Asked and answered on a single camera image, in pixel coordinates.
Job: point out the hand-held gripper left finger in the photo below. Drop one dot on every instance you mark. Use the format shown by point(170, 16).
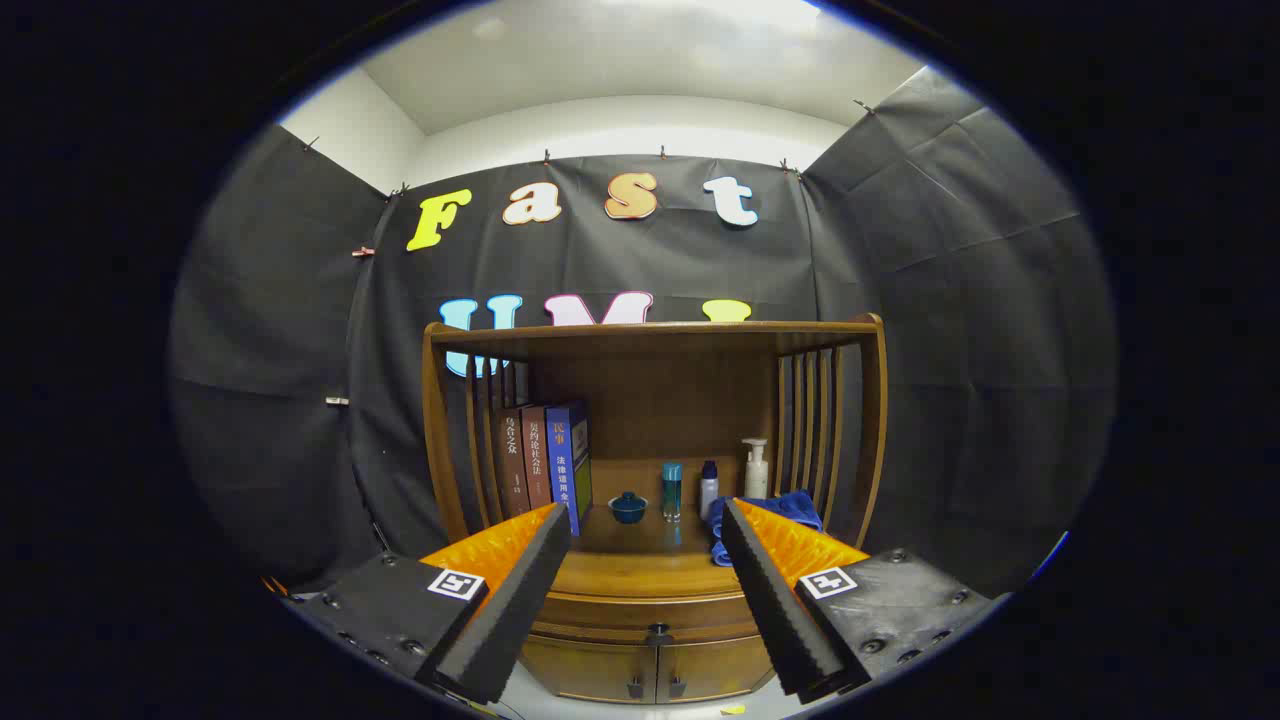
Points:
point(520, 600)

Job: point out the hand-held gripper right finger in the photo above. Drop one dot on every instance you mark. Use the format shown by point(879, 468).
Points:
point(775, 600)

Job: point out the wooden drawer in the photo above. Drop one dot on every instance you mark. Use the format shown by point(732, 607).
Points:
point(620, 610)

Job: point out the black drawer knob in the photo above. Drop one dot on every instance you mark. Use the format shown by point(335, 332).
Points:
point(659, 632)

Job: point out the wooden cabinet door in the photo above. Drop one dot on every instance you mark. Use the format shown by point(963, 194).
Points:
point(715, 668)
point(590, 670)

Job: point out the wooden countertop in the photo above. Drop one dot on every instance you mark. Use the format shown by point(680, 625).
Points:
point(650, 560)

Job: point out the wooden cabinet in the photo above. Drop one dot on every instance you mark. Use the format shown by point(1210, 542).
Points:
point(660, 400)

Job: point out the folded blue towel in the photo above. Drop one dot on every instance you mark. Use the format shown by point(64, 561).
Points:
point(790, 505)

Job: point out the white pump bottle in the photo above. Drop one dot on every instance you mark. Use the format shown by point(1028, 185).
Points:
point(757, 480)

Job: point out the white bottle dark blue cap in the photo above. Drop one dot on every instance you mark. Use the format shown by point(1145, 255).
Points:
point(708, 495)

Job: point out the dark brown book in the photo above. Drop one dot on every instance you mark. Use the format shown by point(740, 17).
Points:
point(512, 460)

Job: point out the blue lidded teacup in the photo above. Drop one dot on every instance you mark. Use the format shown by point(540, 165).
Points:
point(628, 508)

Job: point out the reddish brown book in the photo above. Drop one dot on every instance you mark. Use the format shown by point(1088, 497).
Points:
point(536, 455)

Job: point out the thick blue book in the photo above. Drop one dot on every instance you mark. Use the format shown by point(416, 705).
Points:
point(562, 460)

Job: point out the clear bottle with blue cap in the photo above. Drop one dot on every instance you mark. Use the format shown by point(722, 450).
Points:
point(672, 490)

